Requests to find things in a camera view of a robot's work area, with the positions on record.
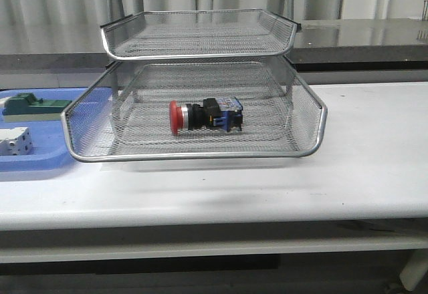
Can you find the red emergency stop button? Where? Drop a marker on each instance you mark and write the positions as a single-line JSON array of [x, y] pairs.
[[224, 113]]

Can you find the blue plastic tray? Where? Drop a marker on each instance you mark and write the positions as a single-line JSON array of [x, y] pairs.
[[49, 148]]

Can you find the grey stone counter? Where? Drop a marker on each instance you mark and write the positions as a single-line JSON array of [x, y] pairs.
[[321, 45]]

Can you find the green terminal block module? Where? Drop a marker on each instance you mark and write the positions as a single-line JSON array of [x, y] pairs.
[[26, 107]]

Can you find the white circuit breaker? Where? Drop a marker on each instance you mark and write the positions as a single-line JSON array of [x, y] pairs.
[[16, 141]]

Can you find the white table leg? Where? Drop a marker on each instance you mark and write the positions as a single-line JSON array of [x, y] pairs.
[[414, 270]]

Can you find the grey metal rack frame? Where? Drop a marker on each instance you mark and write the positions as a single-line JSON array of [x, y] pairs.
[[115, 40]]

